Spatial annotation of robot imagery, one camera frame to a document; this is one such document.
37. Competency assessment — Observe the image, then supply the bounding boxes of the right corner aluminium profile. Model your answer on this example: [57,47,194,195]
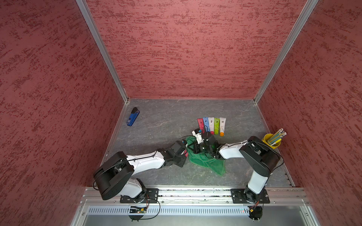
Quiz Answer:
[254,0,318,105]

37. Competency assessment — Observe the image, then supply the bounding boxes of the pencils in cup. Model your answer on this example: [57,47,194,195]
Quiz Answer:
[267,128,287,146]

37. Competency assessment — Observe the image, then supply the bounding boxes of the blue toothpaste tube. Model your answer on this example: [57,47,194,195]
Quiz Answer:
[203,117,210,132]

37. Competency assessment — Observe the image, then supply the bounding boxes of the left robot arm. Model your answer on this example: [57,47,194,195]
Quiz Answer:
[93,139,187,200]

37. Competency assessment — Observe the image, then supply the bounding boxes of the blue stapler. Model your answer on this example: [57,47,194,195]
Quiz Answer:
[127,107,140,126]

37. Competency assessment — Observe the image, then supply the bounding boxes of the lime green toothpaste tube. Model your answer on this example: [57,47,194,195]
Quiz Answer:
[214,118,220,135]

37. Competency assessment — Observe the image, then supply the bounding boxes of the white tube pink cap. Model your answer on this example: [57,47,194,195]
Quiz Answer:
[208,117,215,134]

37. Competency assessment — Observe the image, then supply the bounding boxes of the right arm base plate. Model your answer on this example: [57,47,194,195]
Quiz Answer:
[231,188,271,204]

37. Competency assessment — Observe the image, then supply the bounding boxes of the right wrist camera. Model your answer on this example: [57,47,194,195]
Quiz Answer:
[192,129,204,144]

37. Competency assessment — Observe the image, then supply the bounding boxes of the left corner aluminium profile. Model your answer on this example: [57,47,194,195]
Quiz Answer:
[76,0,129,104]

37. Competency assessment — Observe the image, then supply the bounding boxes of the white tube orange cap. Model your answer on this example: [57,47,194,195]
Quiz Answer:
[219,118,226,137]

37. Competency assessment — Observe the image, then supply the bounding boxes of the yellow cup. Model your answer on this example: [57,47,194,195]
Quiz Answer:
[262,134,282,149]

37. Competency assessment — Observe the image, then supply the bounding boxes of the green microfiber cloth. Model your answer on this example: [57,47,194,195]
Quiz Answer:
[186,136,226,176]

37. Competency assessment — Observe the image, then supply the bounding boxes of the corner aluminium profile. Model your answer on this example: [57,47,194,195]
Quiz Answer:
[254,0,318,105]
[76,0,129,104]

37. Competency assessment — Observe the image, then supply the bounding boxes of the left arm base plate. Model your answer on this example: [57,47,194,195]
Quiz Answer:
[120,188,159,204]

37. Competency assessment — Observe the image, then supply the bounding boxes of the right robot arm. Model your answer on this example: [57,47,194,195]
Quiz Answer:
[186,132,282,204]

